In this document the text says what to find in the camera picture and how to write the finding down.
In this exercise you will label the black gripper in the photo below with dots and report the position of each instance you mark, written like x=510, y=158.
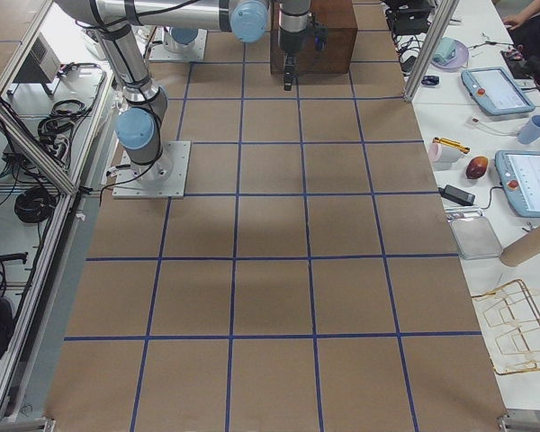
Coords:
x=291, y=43

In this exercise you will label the dark wooden drawer cabinet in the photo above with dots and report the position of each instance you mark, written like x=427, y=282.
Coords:
x=340, y=19

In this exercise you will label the purple plate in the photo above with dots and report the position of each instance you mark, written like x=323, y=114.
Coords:
x=450, y=54

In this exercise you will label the pink paper cup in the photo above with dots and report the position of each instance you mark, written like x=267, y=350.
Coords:
x=439, y=152

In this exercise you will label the gold cylinder tool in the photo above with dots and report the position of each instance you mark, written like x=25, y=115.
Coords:
x=453, y=144

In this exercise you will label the far teach pendant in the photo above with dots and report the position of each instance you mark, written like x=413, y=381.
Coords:
x=495, y=91

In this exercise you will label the teach pendant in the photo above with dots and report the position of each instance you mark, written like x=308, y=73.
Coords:
x=495, y=91
x=519, y=173

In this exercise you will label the black power adapter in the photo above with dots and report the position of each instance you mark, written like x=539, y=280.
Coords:
x=456, y=195

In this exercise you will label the red mango fruit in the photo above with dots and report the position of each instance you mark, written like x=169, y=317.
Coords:
x=476, y=168

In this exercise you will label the grey control box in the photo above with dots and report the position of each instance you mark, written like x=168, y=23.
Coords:
x=40, y=67

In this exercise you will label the light blue plastic cup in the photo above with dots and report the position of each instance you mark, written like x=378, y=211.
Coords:
x=530, y=131

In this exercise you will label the clear plastic tray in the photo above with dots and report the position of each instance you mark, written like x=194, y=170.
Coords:
x=475, y=238

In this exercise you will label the near teach pendant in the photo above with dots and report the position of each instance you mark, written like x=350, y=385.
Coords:
x=519, y=173

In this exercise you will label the cardboard tube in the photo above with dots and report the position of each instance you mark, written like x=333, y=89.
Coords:
x=522, y=249

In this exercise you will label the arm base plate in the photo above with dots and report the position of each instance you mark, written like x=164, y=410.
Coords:
x=166, y=178
x=157, y=53

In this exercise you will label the aluminium frame post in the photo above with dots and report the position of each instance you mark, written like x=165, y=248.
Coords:
x=443, y=14

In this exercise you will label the gold wire rack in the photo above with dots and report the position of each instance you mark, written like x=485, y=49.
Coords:
x=510, y=322

